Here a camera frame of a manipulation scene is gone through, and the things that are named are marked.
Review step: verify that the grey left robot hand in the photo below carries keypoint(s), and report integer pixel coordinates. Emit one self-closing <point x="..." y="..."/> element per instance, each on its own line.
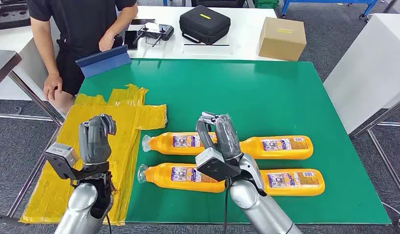
<point x="95" y="142"/>

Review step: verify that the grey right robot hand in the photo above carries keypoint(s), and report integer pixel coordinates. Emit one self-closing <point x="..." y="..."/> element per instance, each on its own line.
<point x="227" y="135"/>

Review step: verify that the orange detergent bottle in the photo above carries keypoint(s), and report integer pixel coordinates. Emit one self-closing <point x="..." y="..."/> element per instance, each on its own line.
<point x="161" y="143"/>
<point x="158" y="177"/>
<point x="316" y="189"/>
<point x="251" y="148"/>

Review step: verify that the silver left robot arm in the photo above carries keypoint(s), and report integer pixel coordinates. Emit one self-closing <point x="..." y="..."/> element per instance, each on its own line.
<point x="80" y="206"/>

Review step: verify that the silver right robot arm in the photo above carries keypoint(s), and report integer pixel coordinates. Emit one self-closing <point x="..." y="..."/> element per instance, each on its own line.
<point x="258" y="206"/>

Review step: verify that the green table mat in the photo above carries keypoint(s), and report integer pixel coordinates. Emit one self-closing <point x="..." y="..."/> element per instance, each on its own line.
<point x="251" y="97"/>

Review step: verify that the yellow plastic sheet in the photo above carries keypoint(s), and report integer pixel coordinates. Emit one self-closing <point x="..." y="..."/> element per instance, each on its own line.
<point x="57" y="193"/>

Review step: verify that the blue tablet case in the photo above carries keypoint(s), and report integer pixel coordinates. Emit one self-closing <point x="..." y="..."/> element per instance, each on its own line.
<point x="103" y="63"/>

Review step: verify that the white desk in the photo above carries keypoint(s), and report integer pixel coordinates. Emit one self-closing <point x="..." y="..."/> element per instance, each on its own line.
<point x="245" y="35"/>

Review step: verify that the black smartphone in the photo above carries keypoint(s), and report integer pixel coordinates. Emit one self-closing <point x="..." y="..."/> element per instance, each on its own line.
<point x="130" y="40"/>

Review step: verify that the brown cardboard box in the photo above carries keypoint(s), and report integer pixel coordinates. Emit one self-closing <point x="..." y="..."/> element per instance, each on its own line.
<point x="280" y="42"/>

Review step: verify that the black carrying case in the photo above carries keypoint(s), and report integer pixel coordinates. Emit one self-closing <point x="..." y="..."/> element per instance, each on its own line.
<point x="203" y="27"/>

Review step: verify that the grey side table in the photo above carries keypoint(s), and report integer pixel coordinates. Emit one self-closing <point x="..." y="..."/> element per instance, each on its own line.
<point x="3" y="64"/>

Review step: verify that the person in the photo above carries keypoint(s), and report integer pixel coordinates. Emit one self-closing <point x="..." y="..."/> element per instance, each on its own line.
<point x="80" y="22"/>

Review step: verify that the black remote controller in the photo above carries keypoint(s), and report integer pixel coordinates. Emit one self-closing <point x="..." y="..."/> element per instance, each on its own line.
<point x="156" y="32"/>

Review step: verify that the black flat tablet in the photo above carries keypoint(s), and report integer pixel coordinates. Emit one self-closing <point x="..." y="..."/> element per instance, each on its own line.
<point x="142" y="22"/>

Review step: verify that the black box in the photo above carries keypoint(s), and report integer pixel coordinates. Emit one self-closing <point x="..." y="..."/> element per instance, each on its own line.
<point x="219" y="2"/>

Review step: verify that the green plastic crate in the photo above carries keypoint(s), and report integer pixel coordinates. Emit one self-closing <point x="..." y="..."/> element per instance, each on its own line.
<point x="266" y="4"/>

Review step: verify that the white side table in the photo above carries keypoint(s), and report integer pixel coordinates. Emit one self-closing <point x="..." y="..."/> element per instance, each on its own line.
<point x="364" y="74"/>

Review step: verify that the black foam tray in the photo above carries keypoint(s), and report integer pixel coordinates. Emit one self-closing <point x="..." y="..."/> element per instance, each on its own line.
<point x="9" y="16"/>

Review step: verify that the blue metal cart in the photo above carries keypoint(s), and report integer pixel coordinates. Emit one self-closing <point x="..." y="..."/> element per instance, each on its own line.
<point x="316" y="1"/>

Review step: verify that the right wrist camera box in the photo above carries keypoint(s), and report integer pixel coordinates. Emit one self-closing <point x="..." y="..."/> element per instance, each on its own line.
<point x="216" y="168"/>

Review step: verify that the metal frame bar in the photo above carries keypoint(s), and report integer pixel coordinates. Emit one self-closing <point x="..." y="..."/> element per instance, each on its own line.
<point x="386" y="161"/>
<point x="32" y="174"/>

